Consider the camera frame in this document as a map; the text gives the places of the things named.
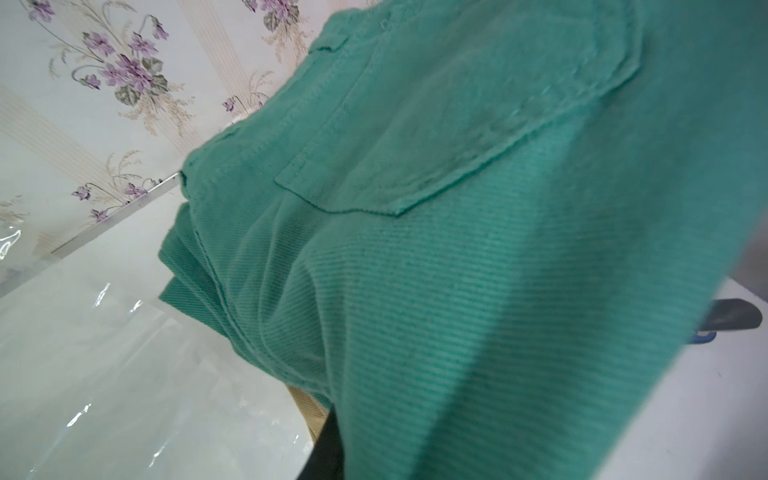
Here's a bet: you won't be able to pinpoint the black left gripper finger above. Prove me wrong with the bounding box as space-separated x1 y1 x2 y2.
297 410 344 480

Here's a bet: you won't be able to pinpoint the beige trousers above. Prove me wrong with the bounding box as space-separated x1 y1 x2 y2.
287 385 329 443

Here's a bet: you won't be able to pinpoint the clear plastic vacuum bag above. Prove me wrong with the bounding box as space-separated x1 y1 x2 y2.
1 227 313 479

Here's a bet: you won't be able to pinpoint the teal garment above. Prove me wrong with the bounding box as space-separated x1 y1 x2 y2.
159 1 767 479

